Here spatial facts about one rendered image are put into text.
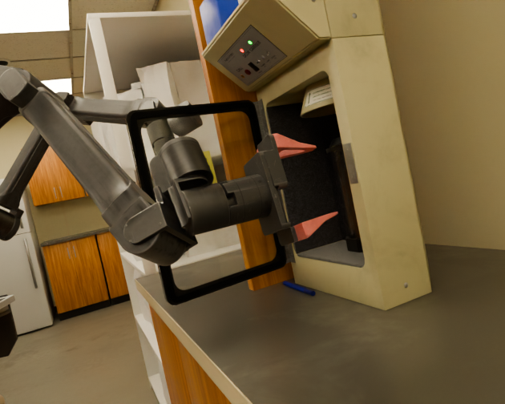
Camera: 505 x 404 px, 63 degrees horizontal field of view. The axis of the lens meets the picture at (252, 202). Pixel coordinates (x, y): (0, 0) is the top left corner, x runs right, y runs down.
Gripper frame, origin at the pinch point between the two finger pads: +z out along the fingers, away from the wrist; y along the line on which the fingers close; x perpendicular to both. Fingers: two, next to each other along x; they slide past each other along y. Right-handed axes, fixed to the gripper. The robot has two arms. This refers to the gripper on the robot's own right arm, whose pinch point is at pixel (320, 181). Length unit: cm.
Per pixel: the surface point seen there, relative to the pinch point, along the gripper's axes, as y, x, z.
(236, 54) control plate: 33.1, 22.7, 4.5
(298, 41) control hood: 25.7, 7.1, 9.0
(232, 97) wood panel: 31, 40, 8
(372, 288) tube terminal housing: -18.6, 14.5, 12.4
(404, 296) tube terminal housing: -21.5, 12.7, 17.1
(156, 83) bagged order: 79, 123, 11
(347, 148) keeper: 5.8, 8.5, 12.5
